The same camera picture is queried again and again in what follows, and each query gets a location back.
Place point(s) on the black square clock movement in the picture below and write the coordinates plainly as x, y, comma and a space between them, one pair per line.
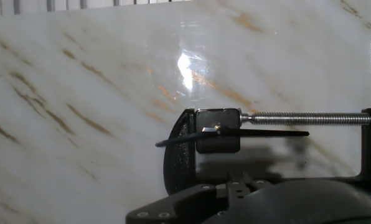
216, 144

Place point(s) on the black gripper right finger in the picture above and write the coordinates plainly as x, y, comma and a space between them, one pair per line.
240, 186

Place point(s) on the short black clock hand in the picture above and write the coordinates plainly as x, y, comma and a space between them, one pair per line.
179, 139

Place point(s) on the white marble pattern board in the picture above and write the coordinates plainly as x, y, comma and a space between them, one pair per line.
79, 109

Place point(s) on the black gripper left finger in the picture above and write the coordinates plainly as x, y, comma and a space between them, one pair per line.
185, 205

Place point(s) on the black metal C-clamp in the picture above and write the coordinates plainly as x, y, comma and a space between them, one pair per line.
179, 161

